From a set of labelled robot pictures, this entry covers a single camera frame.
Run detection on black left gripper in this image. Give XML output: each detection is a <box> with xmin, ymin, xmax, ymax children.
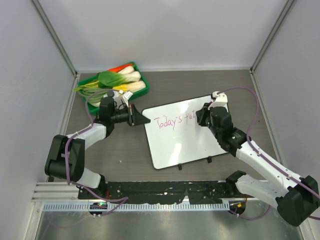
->
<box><xmin>111</xmin><ymin>104</ymin><xmax>150</xmax><ymax>127</ymax></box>

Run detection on white whiteboard black frame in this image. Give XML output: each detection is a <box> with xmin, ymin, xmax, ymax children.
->
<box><xmin>142</xmin><ymin>95</ymin><xmax>227</xmax><ymax>170</ymax></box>

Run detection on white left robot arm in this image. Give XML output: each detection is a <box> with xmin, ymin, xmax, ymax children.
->
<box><xmin>44</xmin><ymin>96</ymin><xmax>151</xmax><ymax>200</ymax></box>

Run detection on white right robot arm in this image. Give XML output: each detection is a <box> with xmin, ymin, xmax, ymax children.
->
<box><xmin>195</xmin><ymin>102</ymin><xmax>320</xmax><ymax>227</ymax></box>

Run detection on white bottle grey cap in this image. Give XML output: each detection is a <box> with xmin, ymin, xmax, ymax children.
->
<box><xmin>103</xmin><ymin>90</ymin><xmax>123</xmax><ymax>105</ymax></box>

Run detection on yellow white cabbage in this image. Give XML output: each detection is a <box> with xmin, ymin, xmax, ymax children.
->
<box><xmin>112</xmin><ymin>80</ymin><xmax>149</xmax><ymax>100</ymax></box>

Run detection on green plastic tray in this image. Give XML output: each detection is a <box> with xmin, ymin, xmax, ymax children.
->
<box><xmin>74</xmin><ymin>61</ymin><xmax>150</xmax><ymax>114</ymax></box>

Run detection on white bok choy stalk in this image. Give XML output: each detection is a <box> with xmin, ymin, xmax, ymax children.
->
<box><xmin>118</xmin><ymin>65</ymin><xmax>135</xmax><ymax>75</ymax></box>

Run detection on green bok choy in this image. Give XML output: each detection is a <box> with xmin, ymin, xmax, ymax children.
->
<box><xmin>97</xmin><ymin>71</ymin><xmax>141</xmax><ymax>88</ymax></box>

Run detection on green long beans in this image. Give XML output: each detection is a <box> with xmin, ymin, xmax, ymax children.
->
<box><xmin>73</xmin><ymin>84</ymin><xmax>109</xmax><ymax>108</ymax></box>

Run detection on orange carrot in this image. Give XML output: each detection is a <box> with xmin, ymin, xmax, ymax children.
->
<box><xmin>107</xmin><ymin>63</ymin><xmax>133</xmax><ymax>73</ymax></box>

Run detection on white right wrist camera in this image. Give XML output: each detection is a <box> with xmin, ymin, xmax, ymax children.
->
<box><xmin>208</xmin><ymin>91</ymin><xmax>228</xmax><ymax>110</ymax></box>

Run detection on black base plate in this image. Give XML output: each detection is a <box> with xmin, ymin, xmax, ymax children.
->
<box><xmin>78</xmin><ymin>180</ymin><xmax>251</xmax><ymax>205</ymax></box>

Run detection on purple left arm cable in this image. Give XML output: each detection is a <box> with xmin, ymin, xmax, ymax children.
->
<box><xmin>64</xmin><ymin>88</ymin><xmax>130</xmax><ymax>217</ymax></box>

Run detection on slotted grey cable duct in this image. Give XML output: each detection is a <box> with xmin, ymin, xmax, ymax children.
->
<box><xmin>42</xmin><ymin>201</ymin><xmax>230</xmax><ymax>212</ymax></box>

